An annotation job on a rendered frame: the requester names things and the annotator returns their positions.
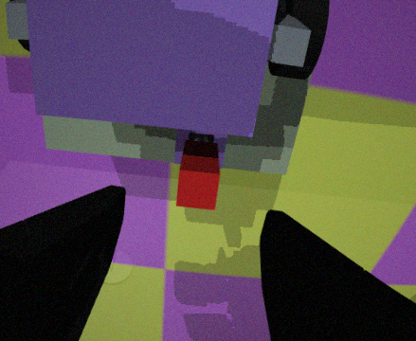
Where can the red-headed pin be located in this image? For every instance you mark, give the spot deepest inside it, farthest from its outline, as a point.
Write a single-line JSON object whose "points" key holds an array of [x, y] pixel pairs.
{"points": [[198, 177]]}

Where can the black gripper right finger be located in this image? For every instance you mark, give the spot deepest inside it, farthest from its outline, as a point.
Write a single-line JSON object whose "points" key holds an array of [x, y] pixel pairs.
{"points": [[312, 292]]}

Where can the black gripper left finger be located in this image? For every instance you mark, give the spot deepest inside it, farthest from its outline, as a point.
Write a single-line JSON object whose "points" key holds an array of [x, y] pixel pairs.
{"points": [[52, 266]]}

